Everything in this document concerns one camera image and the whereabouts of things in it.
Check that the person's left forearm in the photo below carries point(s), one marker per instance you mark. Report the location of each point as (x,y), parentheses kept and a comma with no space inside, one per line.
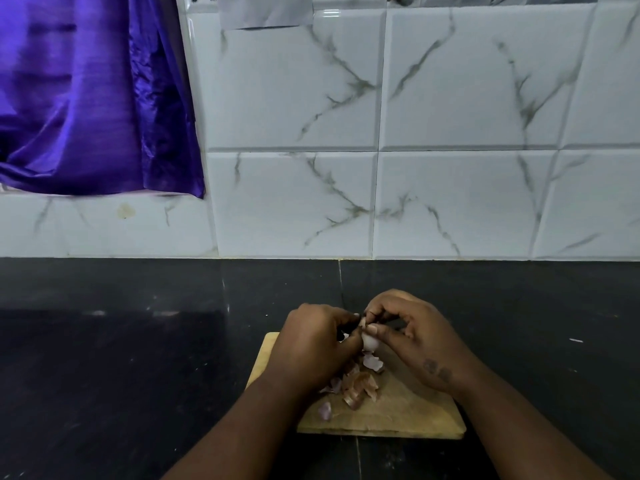
(250,429)

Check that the wooden cutting board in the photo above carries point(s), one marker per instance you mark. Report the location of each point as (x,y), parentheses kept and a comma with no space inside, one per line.
(400,404)

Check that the purple satin curtain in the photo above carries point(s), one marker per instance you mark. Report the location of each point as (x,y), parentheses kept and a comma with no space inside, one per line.
(95,89)

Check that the garlic clove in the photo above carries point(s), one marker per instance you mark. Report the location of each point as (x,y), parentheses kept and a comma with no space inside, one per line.
(369,341)

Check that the person's left hand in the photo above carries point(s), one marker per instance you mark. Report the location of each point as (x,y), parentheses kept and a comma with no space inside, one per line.
(310,344)

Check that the person's right middle finger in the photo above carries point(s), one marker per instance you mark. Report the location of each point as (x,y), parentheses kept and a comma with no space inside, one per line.
(410,322)

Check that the person's right forearm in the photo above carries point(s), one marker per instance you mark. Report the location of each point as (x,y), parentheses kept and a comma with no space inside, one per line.
(520,429)

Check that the white paper sheet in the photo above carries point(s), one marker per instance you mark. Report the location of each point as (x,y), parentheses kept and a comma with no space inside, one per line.
(265,9)

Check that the person's right hand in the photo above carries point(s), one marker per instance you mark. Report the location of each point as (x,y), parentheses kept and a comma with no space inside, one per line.
(425,344)

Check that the person's left fingers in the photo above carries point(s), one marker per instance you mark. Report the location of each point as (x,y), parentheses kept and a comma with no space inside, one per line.
(350,327)

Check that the pile of garlic peels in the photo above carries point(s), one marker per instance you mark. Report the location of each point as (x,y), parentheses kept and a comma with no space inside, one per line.
(357,382)

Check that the person's right thumb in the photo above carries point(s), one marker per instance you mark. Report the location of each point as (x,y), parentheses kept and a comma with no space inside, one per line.
(387,336)

